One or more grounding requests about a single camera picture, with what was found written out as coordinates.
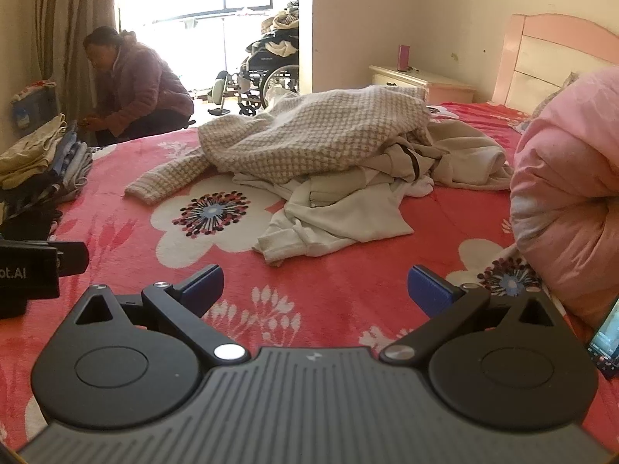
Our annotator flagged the cream white hoodie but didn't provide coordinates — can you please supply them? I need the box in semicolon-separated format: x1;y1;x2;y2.
251;142;436;266

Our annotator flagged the cream nightstand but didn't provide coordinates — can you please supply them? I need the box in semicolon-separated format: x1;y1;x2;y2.
369;64;479;104

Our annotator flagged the pink quilt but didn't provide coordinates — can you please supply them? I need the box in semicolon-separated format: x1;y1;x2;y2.
510;65;619;329

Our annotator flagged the smartphone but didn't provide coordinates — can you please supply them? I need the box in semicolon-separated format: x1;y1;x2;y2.
587;295;619;380

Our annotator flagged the pile of folded clothes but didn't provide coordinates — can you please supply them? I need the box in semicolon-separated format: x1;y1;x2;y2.
0;113;94;225

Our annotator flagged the beige houndstooth knit sweater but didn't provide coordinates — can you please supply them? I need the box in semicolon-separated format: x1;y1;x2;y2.
125;84;433;206

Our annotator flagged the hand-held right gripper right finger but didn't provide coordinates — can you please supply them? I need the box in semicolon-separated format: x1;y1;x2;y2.
378;265;566;364

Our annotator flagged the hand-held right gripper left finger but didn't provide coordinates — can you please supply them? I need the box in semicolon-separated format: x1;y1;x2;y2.
72;265;250;363

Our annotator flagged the wheelchair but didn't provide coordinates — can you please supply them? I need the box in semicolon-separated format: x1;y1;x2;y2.
208;29;301;117

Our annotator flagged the pink headboard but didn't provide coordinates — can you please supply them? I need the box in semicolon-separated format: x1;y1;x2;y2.
492;14;619;107

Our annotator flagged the heap of clothes on wheelchair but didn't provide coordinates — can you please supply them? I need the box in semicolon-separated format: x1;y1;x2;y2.
261;2;299;56

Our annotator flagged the grey patterned pillow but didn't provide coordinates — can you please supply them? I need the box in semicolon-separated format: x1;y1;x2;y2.
529;72;581;119

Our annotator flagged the red floral blanket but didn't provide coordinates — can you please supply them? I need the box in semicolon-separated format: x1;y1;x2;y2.
0;101;619;445

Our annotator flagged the beige curtain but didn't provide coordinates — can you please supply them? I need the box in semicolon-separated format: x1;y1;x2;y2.
31;0;121;129

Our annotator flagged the beige fleece garment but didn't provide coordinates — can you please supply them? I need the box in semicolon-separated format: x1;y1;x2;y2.
426;118;514;189

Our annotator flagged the blue storage box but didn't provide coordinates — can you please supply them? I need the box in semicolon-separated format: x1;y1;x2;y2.
10;82;61;129

